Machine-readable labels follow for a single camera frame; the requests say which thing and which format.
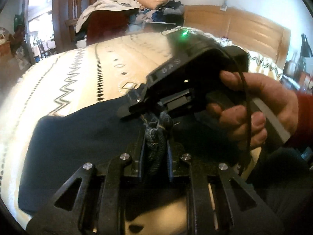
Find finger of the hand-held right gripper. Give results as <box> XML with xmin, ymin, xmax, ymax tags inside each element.
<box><xmin>117</xmin><ymin>101</ymin><xmax>162</xmax><ymax>121</ymax></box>
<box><xmin>126</xmin><ymin>84</ymin><xmax>148</xmax><ymax>103</ymax></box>

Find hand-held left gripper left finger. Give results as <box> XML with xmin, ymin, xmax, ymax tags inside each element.
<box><xmin>27</xmin><ymin>128</ymin><xmax>146</xmax><ymax>235</ymax></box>

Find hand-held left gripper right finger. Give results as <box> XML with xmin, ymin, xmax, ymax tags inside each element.
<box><xmin>167</xmin><ymin>137</ymin><xmax>284</xmax><ymax>235</ymax></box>

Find dark blue denim pants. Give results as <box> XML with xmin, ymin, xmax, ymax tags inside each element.
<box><xmin>18</xmin><ymin>97</ymin><xmax>242</xmax><ymax>216</ymax></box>

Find person's right forearm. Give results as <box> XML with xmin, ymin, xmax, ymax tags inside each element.
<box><xmin>296</xmin><ymin>92</ymin><xmax>313</xmax><ymax>150</ymax></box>

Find person's right hand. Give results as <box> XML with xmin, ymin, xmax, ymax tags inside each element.
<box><xmin>207</xmin><ymin>71</ymin><xmax>299</xmax><ymax>150</ymax></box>

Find floral pillow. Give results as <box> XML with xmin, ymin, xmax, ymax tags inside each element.
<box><xmin>216</xmin><ymin>37</ymin><xmax>235</xmax><ymax>48</ymax></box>

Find beige zigzag patterned blanket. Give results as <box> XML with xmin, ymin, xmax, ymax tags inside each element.
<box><xmin>0</xmin><ymin>26</ymin><xmax>284</xmax><ymax>235</ymax></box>

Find pile of dark clothes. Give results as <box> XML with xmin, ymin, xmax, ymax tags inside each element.
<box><xmin>130</xmin><ymin>1</ymin><xmax>185</xmax><ymax>30</ymax></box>

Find wooden headboard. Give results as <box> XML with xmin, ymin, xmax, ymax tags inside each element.
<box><xmin>183</xmin><ymin>5</ymin><xmax>292</xmax><ymax>66</ymax></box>

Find peach folded cloth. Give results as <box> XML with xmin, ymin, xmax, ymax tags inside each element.
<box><xmin>126</xmin><ymin>0</ymin><xmax>171</xmax><ymax>11</ymax></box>

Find maroon cloth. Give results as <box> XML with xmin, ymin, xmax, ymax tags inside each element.
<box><xmin>86</xmin><ymin>10</ymin><xmax>130</xmax><ymax>45</ymax></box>

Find white garment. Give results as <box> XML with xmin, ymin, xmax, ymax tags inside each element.
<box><xmin>75</xmin><ymin>0</ymin><xmax>141</xmax><ymax>33</ymax></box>

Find glass bottle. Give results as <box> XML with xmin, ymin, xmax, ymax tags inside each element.
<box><xmin>286</xmin><ymin>54</ymin><xmax>298</xmax><ymax>77</ymax></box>

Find black desk lamp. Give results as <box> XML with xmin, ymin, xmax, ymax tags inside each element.
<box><xmin>300</xmin><ymin>33</ymin><xmax>313</xmax><ymax>57</ymax></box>

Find person's dark trouser legs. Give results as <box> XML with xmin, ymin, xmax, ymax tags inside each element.
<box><xmin>245</xmin><ymin>147</ymin><xmax>313</xmax><ymax>226</ymax></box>

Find wooden wardrobe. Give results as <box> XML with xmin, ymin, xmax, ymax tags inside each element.
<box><xmin>52</xmin><ymin>0</ymin><xmax>158</xmax><ymax>52</ymax></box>

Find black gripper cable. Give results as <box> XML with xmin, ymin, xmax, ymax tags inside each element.
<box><xmin>228</xmin><ymin>51</ymin><xmax>253</xmax><ymax>177</ymax></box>

